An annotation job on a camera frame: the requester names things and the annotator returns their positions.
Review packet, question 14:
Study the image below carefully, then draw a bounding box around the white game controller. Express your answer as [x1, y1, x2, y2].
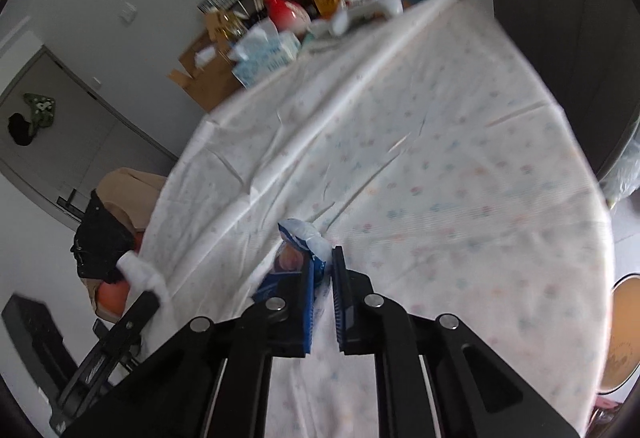
[329, 0, 404, 37]

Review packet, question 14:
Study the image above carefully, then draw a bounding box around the grey dining chair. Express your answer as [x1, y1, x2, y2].
[492, 0, 639, 178]

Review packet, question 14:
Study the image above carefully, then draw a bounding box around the clear plastic garbage bag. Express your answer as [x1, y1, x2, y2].
[600, 130, 640, 208]

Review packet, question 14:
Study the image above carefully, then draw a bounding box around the blue tissue box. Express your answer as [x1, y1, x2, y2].
[228, 19, 300, 88]

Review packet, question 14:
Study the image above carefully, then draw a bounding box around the black tablet stand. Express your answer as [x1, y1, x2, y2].
[2, 294, 76, 403]

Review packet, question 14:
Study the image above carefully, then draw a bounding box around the grey door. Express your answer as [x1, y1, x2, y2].
[1, 48, 177, 230]

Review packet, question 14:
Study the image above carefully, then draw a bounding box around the blue snack packet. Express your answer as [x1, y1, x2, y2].
[252, 218, 332, 322]

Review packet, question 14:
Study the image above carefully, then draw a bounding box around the white floral tablecloth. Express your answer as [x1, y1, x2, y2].
[141, 0, 614, 430]

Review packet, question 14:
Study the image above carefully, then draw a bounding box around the red white bottle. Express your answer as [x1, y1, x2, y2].
[264, 0, 311, 36]

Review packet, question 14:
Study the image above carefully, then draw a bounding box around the open brown cardboard box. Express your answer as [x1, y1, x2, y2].
[168, 10, 246, 112]

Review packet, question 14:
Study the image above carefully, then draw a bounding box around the clothes pile on chair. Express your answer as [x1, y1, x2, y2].
[69, 168, 170, 319]

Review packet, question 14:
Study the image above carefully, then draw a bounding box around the beige round trash bin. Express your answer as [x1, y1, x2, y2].
[599, 273, 640, 395]

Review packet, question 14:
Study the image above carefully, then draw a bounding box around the white plastic bag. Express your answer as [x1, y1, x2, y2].
[117, 250, 174, 318]

